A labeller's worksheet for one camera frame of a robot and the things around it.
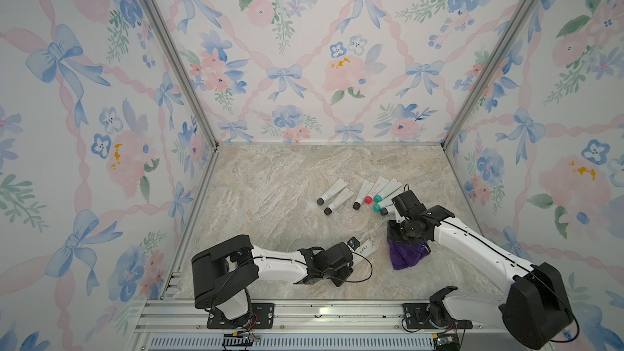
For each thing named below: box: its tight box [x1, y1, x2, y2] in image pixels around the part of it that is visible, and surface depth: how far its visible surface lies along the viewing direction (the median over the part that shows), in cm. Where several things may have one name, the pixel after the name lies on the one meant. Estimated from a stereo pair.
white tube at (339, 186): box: [316, 177, 350, 206], surface depth 105 cm
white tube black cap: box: [352, 179, 370, 211], surface depth 101 cm
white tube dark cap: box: [323, 187, 356, 216], surface depth 101 cm
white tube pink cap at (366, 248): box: [354, 238, 378, 257], surface depth 89 cm
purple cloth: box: [387, 240, 431, 270], surface depth 84 cm
